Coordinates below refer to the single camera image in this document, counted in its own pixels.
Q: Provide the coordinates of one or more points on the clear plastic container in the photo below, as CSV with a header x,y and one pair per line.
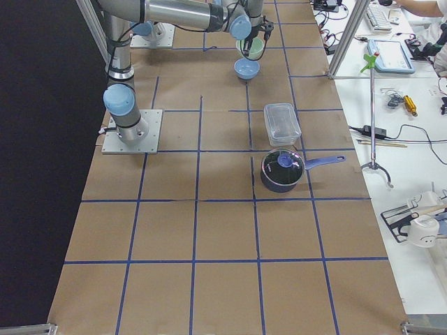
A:
x,y
281,124

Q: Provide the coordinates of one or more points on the blue bowl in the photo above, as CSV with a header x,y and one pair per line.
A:
x,y
246,69

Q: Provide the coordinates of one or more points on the white keyboard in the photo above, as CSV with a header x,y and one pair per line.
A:
x,y
377,19

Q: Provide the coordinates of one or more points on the white smiley mug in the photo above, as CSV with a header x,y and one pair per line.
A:
x,y
423,231

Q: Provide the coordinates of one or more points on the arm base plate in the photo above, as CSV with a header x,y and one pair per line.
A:
x,y
143,138
153,36

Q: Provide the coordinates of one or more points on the black power adapter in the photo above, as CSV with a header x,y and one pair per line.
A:
x,y
378,133

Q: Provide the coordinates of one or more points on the metal grabber stick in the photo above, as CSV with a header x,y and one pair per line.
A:
x,y
372,164

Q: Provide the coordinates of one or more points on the dark blue saucepan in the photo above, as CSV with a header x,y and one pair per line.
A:
x,y
282,169

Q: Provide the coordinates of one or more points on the aluminium frame post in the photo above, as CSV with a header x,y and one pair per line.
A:
x,y
357,14

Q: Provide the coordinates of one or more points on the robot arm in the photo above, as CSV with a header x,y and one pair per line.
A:
x,y
252,8
243,20

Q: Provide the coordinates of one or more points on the yellow screwdriver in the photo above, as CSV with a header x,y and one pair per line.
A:
x,y
410,106

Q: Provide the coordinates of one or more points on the blue tablet device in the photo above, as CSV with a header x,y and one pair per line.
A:
x,y
392,58

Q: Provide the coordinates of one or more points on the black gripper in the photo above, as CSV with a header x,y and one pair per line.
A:
x,y
253,34

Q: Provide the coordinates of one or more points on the green bowl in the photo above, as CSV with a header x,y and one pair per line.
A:
x,y
256,49

